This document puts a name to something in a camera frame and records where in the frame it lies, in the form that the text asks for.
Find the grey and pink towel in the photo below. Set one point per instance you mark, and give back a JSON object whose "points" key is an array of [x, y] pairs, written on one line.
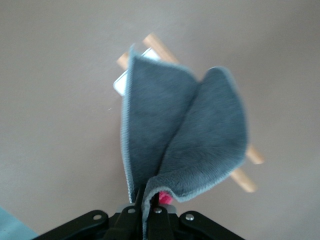
{"points": [[200, 125]]}

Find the white rack with wooden rods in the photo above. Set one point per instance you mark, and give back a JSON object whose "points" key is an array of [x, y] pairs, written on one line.
{"points": [[153, 43]]}

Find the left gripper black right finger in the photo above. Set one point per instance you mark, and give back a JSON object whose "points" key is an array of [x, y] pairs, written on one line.
{"points": [[160, 225]]}

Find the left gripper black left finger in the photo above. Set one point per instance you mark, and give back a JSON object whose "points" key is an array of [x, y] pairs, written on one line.
{"points": [[127, 222]]}

